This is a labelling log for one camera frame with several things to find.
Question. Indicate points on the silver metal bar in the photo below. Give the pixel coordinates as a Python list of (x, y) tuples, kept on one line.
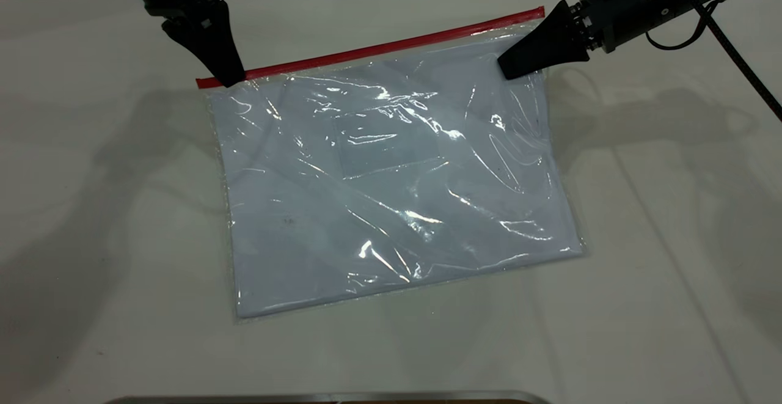
[(330, 399)]

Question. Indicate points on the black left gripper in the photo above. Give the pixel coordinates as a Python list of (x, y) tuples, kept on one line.
[(183, 10)]

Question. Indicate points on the clear plastic red-zipper bag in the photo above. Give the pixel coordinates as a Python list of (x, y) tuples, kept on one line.
[(397, 178)]

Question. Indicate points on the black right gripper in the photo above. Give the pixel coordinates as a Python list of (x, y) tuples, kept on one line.
[(623, 7)]

